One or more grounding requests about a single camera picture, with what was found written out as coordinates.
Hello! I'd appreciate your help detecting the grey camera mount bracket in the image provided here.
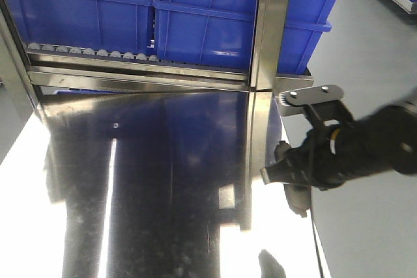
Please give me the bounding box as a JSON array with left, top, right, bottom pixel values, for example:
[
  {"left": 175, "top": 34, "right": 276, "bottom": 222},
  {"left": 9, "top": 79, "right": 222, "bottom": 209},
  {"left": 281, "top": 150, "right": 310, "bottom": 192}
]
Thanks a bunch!
[{"left": 276, "top": 85, "right": 344, "bottom": 117}]

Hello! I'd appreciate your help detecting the roller conveyor track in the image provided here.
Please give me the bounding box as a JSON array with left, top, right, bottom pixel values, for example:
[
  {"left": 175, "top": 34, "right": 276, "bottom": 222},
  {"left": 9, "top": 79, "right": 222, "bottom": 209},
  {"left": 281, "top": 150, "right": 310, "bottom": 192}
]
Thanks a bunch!
[{"left": 26, "top": 42, "right": 160, "bottom": 62}]

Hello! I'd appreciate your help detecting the stainless steel rack frame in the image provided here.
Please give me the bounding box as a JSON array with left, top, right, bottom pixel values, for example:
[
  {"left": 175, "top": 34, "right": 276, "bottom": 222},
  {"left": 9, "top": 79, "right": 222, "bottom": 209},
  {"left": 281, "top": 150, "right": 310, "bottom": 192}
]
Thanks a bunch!
[{"left": 1, "top": 0, "right": 313, "bottom": 120}]

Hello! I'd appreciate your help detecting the right blue plastic bin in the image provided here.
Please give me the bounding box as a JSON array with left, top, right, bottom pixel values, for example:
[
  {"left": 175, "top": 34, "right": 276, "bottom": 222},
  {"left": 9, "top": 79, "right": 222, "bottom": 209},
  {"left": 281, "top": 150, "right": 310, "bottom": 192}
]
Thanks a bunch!
[{"left": 153, "top": 0, "right": 336, "bottom": 74}]

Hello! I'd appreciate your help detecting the blue plastic bin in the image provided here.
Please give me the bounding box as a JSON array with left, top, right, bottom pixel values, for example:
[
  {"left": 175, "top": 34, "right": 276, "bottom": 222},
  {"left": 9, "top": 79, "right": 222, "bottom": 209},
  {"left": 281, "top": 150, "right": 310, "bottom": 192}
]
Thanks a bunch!
[
  {"left": 153, "top": 0, "right": 336, "bottom": 74},
  {"left": 5, "top": 0, "right": 156, "bottom": 55}
]

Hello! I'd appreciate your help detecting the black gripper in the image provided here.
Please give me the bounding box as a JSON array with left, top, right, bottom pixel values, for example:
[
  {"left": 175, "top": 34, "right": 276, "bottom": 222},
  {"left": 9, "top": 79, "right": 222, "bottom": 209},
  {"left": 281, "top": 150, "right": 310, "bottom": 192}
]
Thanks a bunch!
[{"left": 261, "top": 102, "right": 416, "bottom": 190}]

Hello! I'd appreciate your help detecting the left blue plastic bin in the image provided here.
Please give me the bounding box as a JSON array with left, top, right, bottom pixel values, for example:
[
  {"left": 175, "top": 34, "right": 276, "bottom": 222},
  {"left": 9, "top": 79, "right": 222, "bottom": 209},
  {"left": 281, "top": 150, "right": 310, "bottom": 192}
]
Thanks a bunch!
[{"left": 5, "top": 0, "right": 156, "bottom": 55}]

